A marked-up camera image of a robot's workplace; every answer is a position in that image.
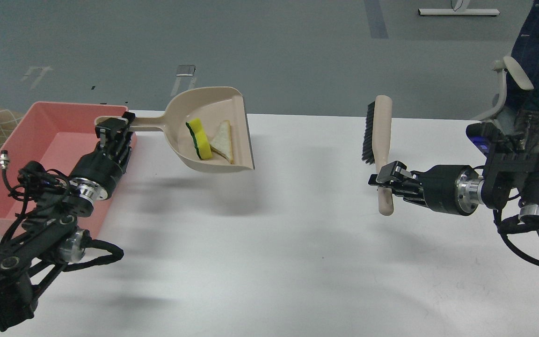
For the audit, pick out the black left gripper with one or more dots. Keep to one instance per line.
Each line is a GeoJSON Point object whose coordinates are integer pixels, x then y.
{"type": "Point", "coordinates": [108, 162]}

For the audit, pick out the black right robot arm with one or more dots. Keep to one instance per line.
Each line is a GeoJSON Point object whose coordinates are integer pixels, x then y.
{"type": "Point", "coordinates": [508, 184]}

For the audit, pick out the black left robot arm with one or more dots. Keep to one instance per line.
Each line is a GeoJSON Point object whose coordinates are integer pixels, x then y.
{"type": "Point", "coordinates": [45, 239]}

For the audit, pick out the white desk base foot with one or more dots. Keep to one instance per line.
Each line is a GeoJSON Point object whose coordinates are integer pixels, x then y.
{"type": "Point", "coordinates": [460, 8]}

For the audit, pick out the beige hand brush black bristles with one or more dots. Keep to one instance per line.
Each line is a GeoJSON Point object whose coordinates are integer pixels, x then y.
{"type": "Point", "coordinates": [376, 146]}

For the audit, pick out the beige plastic dustpan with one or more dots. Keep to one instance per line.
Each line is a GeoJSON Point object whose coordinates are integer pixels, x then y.
{"type": "Point", "coordinates": [221, 113]}

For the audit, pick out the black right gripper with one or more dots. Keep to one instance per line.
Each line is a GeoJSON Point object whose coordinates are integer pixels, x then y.
{"type": "Point", "coordinates": [451, 189]}

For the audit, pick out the pink plastic bin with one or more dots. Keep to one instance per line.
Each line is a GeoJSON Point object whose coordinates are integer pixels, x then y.
{"type": "Point", "coordinates": [54, 134]}

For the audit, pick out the yellow green sponge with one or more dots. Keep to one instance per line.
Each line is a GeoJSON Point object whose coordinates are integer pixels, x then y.
{"type": "Point", "coordinates": [200, 139]}

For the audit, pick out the white office chair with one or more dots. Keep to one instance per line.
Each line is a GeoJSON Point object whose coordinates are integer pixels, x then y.
{"type": "Point", "coordinates": [504, 68]}

